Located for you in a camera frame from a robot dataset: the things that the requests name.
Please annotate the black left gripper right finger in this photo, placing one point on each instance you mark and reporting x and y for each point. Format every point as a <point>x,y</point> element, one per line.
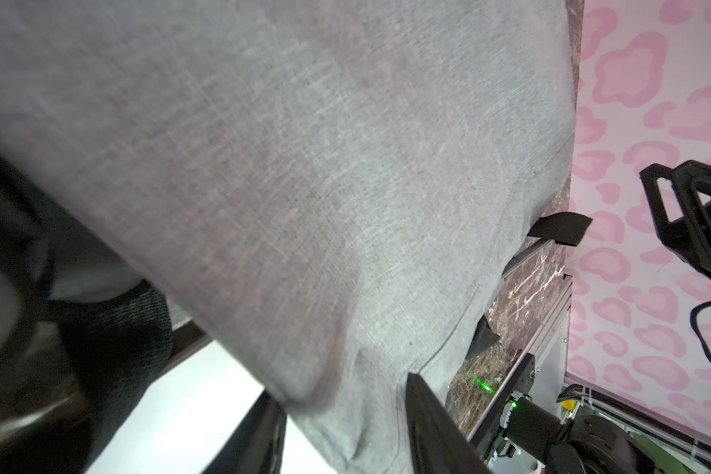
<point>436,443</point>

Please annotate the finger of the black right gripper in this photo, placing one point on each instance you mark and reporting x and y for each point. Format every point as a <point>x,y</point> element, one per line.
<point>688,237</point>

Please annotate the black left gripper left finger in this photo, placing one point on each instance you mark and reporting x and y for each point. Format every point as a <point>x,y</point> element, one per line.
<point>257,444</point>

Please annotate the dark grey laptop case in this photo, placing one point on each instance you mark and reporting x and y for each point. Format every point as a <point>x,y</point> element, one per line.
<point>331,188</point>

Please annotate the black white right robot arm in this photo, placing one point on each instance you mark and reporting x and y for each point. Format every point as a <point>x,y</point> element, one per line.
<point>588,444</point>

